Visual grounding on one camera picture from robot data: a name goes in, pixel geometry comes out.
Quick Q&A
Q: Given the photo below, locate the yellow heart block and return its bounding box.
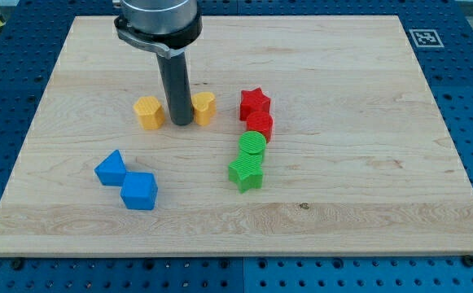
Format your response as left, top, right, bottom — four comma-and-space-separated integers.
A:
192, 92, 217, 126

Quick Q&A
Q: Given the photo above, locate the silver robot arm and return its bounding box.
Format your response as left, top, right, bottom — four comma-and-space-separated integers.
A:
114, 0, 203, 59

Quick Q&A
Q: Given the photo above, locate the green cylinder block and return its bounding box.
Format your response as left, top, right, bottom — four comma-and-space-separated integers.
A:
238, 131, 267, 162

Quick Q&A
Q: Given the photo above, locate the green star block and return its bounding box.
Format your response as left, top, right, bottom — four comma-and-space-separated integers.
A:
228, 151, 264, 193

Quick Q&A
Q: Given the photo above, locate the red cylinder block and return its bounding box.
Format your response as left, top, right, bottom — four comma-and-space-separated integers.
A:
246, 112, 274, 142

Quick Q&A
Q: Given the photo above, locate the red star block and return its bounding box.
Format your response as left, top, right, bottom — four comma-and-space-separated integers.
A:
239, 87, 271, 121

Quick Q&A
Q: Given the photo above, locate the yellow hexagon block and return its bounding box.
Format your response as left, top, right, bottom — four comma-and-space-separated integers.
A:
133, 96, 165, 130

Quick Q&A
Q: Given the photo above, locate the blue cube block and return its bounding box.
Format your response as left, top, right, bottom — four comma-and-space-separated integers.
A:
120, 172, 158, 210

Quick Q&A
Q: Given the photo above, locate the blue triangle block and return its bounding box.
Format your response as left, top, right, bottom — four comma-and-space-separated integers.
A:
94, 150, 127, 186

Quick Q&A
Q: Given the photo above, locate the light wooden board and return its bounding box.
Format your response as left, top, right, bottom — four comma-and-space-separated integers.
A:
0, 15, 473, 258

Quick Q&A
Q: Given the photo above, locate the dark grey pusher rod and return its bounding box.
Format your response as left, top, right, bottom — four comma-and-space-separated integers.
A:
157, 49, 194, 126

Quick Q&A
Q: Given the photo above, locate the white fiducial marker tag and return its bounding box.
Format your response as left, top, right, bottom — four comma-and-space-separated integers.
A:
409, 28, 444, 48

